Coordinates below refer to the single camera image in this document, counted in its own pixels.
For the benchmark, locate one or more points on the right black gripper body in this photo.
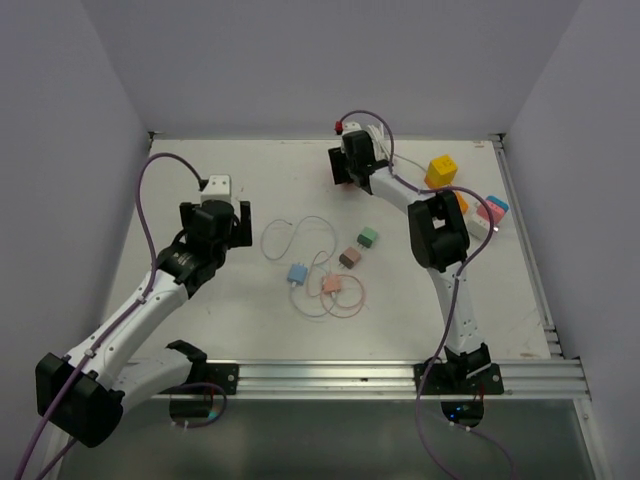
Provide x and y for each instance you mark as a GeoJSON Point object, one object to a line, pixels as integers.
{"type": "Point", "coordinates": [350, 165]}

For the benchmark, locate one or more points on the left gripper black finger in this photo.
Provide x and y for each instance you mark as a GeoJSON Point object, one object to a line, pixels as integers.
{"type": "Point", "coordinates": [244, 233]}
{"type": "Point", "coordinates": [187, 211]}

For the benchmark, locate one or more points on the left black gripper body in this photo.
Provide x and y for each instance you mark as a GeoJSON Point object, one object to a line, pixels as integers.
{"type": "Point", "coordinates": [234, 237]}

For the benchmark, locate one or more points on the blue usb charger plug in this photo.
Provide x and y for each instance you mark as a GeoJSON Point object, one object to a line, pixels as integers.
{"type": "Point", "coordinates": [297, 275]}

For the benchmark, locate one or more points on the green charger plug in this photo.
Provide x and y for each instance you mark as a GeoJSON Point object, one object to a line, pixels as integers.
{"type": "Point", "coordinates": [367, 237]}

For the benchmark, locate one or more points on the brown usb charger plug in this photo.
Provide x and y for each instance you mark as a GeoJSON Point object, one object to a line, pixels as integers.
{"type": "Point", "coordinates": [349, 258]}

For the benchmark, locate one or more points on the pink usb charger plug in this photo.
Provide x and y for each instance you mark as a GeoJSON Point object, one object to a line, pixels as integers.
{"type": "Point", "coordinates": [331, 284]}

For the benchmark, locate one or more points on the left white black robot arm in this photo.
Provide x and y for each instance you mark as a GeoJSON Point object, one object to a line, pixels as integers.
{"type": "Point", "coordinates": [87, 392]}

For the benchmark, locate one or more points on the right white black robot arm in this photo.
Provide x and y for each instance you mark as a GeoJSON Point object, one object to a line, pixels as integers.
{"type": "Point", "coordinates": [439, 243]}

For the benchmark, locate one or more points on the yellow cube socket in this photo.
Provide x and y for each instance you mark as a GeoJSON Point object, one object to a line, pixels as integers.
{"type": "Point", "coordinates": [441, 172]}

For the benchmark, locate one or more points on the orange power strip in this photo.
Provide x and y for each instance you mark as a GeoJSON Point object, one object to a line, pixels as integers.
{"type": "Point", "coordinates": [461, 202]}

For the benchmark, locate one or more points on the pink blue white adapter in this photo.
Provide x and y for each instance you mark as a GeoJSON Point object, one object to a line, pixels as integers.
{"type": "Point", "coordinates": [485, 215]}

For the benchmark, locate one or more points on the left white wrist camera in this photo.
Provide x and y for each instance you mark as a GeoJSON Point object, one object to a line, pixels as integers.
{"type": "Point", "coordinates": [216, 188]}

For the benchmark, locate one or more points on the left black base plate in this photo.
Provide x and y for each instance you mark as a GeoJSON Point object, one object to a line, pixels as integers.
{"type": "Point", "coordinates": [224, 375]}

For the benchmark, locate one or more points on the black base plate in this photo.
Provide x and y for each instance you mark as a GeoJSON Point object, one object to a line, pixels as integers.
{"type": "Point", "coordinates": [449, 378]}
{"type": "Point", "coordinates": [224, 375]}

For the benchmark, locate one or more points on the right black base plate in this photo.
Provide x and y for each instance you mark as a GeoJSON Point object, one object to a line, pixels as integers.
{"type": "Point", "coordinates": [449, 378]}

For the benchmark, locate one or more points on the aluminium front rail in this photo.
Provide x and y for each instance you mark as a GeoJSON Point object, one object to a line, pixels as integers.
{"type": "Point", "coordinates": [357, 380]}

